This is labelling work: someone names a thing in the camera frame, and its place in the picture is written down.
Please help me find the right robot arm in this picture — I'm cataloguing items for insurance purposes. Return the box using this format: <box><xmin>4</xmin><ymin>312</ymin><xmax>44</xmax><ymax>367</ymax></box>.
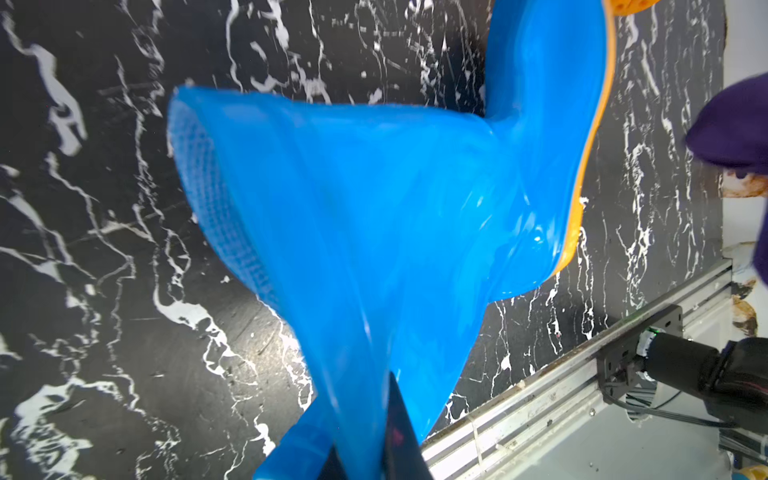
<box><xmin>637</xmin><ymin>329</ymin><xmax>767</xmax><ymax>434</ymax></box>

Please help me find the blue rubber boot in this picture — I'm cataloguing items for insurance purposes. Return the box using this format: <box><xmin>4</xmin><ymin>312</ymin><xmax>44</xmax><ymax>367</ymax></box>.
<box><xmin>168</xmin><ymin>1</ymin><xmax>616</xmax><ymax>479</ymax></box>
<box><xmin>610</xmin><ymin>0</ymin><xmax>659</xmax><ymax>16</ymax></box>

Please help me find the purple cloth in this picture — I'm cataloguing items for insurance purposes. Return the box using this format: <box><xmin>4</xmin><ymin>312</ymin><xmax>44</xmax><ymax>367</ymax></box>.
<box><xmin>686</xmin><ymin>73</ymin><xmax>767</xmax><ymax>283</ymax></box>

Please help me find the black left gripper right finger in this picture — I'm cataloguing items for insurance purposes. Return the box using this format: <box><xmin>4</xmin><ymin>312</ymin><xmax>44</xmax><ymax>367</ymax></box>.
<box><xmin>382</xmin><ymin>373</ymin><xmax>433</xmax><ymax>480</ymax></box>

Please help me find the aluminium front rail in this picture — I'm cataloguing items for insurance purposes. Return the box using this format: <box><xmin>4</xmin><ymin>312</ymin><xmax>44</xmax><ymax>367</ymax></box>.
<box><xmin>422</xmin><ymin>259</ymin><xmax>733</xmax><ymax>479</ymax></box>

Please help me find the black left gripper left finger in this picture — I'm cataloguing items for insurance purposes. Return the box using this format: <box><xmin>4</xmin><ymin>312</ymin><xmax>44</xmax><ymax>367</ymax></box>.
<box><xmin>317</xmin><ymin>447</ymin><xmax>347</xmax><ymax>480</ymax></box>

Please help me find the blue rubber boot back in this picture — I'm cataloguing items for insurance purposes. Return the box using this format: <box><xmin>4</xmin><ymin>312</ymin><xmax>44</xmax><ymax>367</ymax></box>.
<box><xmin>610</xmin><ymin>0</ymin><xmax>659</xmax><ymax>16</ymax></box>

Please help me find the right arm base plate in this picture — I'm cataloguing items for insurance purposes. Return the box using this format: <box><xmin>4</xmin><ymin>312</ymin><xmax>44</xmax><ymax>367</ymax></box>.
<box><xmin>596</xmin><ymin>305</ymin><xmax>683</xmax><ymax>404</ymax></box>

